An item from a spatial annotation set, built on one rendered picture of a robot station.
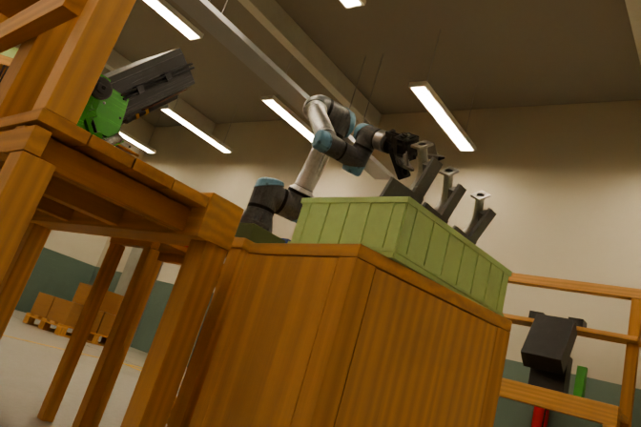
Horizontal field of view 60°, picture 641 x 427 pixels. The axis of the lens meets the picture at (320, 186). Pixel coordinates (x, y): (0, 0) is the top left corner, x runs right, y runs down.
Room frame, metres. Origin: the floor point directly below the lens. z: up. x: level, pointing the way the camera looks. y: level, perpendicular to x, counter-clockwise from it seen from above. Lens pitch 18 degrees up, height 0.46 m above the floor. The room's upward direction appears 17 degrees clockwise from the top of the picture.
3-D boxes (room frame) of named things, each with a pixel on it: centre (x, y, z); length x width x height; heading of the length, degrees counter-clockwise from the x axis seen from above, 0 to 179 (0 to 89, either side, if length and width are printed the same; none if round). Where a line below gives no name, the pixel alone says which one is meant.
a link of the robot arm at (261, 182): (2.26, 0.20, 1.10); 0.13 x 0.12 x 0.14; 115
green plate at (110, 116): (2.10, 0.90, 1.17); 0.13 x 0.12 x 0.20; 44
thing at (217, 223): (2.31, 0.79, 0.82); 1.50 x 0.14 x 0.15; 44
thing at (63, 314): (8.47, 2.67, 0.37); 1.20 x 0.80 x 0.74; 147
